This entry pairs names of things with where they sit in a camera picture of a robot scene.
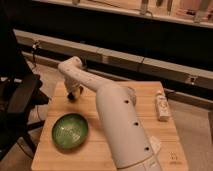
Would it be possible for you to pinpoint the green bowl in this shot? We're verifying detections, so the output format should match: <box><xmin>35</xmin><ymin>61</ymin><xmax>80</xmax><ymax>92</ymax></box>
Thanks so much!
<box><xmin>51</xmin><ymin>113</ymin><xmax>89</xmax><ymax>150</ymax></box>

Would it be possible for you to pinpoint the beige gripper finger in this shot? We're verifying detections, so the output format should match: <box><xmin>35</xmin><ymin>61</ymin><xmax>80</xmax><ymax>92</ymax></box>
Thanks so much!
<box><xmin>76</xmin><ymin>86</ymin><xmax>83</xmax><ymax>98</ymax></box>

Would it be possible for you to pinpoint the white folded cloth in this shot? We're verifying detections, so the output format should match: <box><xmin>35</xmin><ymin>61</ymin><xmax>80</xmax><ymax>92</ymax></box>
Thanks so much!
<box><xmin>149</xmin><ymin>136</ymin><xmax>161</xmax><ymax>154</ymax></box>

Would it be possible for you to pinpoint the wooden table board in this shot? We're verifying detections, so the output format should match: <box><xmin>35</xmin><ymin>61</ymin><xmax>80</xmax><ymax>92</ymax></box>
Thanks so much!
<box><xmin>31</xmin><ymin>81</ymin><xmax>189</xmax><ymax>171</ymax></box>

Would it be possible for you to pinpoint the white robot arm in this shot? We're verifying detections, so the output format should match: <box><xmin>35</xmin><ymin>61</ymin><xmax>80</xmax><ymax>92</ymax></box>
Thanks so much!
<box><xmin>58</xmin><ymin>57</ymin><xmax>163</xmax><ymax>171</ymax></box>

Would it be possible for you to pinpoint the black chair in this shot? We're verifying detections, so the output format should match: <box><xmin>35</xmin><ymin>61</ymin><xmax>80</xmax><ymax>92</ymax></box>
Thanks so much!
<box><xmin>0</xmin><ymin>21</ymin><xmax>49</xmax><ymax>161</ymax></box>

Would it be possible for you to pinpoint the black eraser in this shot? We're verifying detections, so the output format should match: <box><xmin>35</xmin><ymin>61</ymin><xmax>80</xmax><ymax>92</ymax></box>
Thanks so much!
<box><xmin>67</xmin><ymin>93</ymin><xmax>75</xmax><ymax>100</ymax></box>

